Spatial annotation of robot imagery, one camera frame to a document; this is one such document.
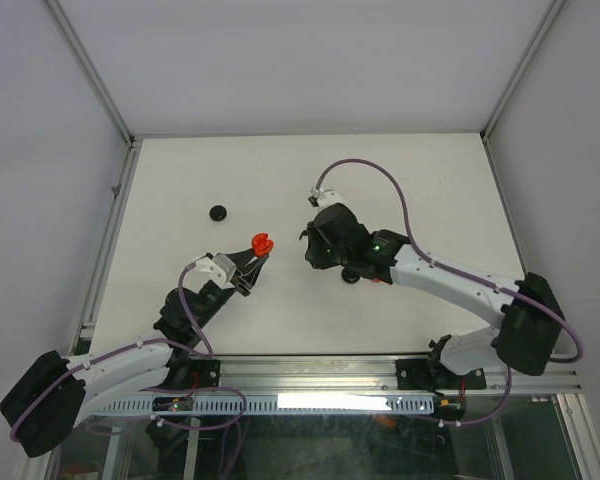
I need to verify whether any black earbud charging case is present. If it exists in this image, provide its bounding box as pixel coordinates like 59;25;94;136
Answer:
341;267;362;284

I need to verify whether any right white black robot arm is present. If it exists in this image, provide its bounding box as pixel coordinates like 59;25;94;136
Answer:
301;203;562;387

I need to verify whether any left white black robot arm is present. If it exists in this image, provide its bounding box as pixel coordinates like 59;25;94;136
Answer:
0;248;269;458

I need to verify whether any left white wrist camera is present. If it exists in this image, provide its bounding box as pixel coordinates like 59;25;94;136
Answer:
184;253;237;290

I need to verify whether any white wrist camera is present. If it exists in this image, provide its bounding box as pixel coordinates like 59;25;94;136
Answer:
308;186;345;210
184;253;237;290

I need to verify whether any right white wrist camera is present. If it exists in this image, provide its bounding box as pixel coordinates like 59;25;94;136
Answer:
308;186;345;210

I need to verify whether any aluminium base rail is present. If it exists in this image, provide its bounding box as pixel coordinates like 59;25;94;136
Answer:
179;353;581;396

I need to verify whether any white slotted cable duct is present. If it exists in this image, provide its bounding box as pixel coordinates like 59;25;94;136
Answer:
96;393;434;417

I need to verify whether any left aluminium frame post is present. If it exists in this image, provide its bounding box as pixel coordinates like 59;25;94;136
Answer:
41;0;136;149

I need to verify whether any aluminium frame post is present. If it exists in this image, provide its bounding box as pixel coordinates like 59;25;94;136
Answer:
480;0;568;144
41;0;136;149

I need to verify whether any right aluminium frame post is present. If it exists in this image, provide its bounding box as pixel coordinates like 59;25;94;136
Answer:
480;0;568;144

